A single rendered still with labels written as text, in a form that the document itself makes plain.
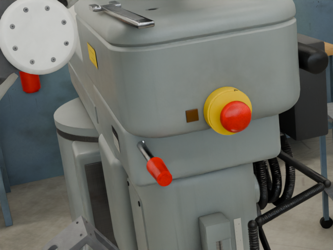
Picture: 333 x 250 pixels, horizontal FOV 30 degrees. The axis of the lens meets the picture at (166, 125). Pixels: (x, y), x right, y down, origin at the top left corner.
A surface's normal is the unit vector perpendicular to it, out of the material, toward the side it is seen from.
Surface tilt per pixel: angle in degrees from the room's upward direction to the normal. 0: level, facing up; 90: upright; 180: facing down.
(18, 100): 90
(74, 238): 33
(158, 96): 90
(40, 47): 82
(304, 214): 0
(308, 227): 0
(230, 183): 90
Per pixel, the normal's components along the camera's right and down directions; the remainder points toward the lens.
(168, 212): -0.23, 0.33
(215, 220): -0.12, -0.94
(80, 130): -0.55, 0.33
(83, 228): -0.56, -0.64
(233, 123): 0.18, 0.32
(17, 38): 0.35, 0.12
